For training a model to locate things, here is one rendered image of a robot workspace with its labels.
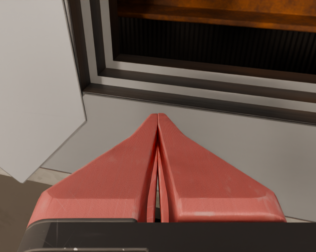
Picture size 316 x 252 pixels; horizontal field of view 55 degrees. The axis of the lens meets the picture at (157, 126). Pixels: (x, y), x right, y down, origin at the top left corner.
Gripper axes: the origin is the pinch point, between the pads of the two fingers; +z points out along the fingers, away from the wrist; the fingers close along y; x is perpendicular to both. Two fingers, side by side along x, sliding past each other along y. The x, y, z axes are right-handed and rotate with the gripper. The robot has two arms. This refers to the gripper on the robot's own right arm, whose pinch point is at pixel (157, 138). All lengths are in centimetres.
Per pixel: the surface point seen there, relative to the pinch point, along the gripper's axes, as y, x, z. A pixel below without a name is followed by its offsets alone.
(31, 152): 11.9, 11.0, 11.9
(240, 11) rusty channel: -9.4, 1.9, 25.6
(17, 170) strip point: 14.1, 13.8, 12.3
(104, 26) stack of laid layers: 4.1, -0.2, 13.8
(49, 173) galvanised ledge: 21, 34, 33
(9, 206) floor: 96, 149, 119
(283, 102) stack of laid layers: -8.9, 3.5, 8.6
